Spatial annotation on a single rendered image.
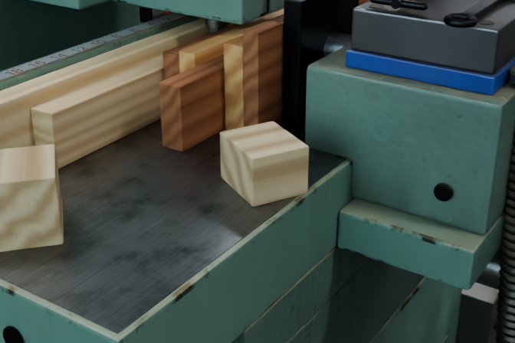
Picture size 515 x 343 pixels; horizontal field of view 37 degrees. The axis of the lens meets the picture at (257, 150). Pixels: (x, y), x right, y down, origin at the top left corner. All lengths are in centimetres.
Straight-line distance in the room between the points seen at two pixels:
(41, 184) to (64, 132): 10
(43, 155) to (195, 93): 13
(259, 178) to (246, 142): 3
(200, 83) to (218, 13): 8
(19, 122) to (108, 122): 6
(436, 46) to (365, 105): 6
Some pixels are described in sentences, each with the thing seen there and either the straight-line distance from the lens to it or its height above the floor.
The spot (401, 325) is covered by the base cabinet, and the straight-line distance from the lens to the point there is 73.
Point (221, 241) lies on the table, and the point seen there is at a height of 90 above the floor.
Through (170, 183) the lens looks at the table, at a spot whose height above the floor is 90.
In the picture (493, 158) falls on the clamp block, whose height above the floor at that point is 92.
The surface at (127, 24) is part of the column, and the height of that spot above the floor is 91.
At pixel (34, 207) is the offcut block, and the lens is 43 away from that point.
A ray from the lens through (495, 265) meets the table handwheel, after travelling 59.
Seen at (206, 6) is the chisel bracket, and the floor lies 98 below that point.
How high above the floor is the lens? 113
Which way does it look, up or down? 25 degrees down
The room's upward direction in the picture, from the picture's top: straight up
